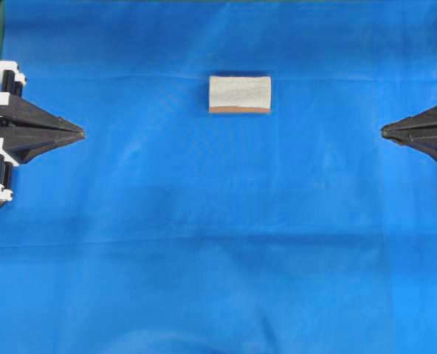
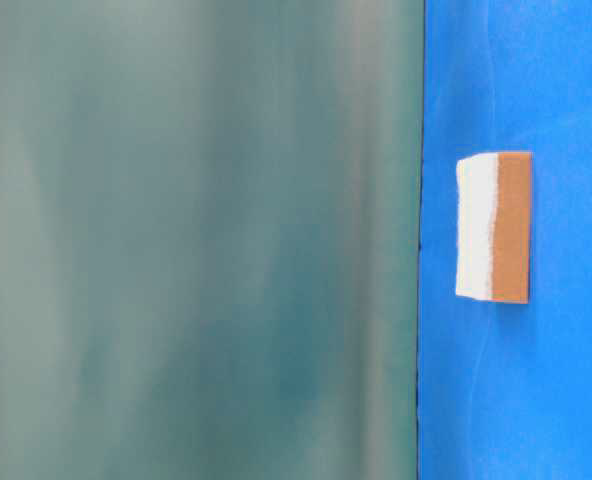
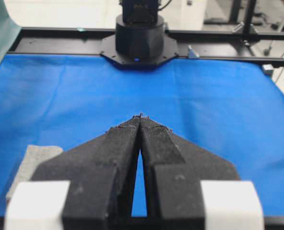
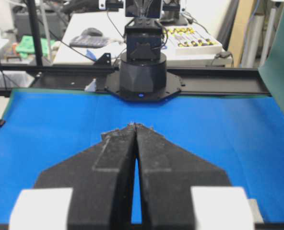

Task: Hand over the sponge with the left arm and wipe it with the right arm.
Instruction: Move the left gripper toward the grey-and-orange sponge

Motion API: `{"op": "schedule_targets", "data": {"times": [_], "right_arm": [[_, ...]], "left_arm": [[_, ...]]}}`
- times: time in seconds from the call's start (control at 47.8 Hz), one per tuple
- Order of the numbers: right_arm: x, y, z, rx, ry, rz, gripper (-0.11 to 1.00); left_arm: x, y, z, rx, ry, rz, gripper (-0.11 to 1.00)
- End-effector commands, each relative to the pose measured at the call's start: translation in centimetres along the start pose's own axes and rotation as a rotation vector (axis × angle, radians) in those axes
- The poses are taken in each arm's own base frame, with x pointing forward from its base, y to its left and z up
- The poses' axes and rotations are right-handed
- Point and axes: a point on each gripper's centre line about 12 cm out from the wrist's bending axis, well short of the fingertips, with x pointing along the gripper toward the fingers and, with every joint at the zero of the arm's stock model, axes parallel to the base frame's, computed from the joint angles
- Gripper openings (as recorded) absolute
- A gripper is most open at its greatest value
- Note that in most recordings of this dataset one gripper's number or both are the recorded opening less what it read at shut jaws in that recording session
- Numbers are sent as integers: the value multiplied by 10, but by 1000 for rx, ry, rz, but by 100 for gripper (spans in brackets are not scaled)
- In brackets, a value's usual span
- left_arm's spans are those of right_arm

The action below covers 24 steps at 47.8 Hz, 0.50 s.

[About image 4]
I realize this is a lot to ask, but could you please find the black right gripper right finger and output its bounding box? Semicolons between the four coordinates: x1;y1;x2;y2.
136;124;231;230

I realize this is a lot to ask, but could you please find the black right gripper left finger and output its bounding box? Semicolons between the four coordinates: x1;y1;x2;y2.
34;124;135;230

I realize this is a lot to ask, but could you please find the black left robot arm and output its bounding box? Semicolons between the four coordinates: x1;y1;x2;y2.
105;0;181;102

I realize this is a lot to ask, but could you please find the blue table cloth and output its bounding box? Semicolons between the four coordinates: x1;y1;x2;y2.
0;89;284;224

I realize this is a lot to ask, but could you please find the white screwdriver set box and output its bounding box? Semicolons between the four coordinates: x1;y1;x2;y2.
166;25;223;56

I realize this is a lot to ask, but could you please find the dark keyboard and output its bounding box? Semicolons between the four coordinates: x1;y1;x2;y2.
70;35;109;48

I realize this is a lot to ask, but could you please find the dark computer mouse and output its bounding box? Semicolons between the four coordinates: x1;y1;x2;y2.
82;27;103;36

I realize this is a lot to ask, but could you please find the green cloth bundle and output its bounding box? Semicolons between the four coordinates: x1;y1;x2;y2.
15;35;49;58

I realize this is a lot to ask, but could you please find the white background table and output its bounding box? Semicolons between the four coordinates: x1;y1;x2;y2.
52;11;226;67

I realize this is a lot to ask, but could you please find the black vertical pole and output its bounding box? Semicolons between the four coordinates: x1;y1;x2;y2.
26;0;43;66

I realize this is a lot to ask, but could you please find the black aluminium rail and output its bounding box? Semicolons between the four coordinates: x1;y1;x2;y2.
0;64;271;96

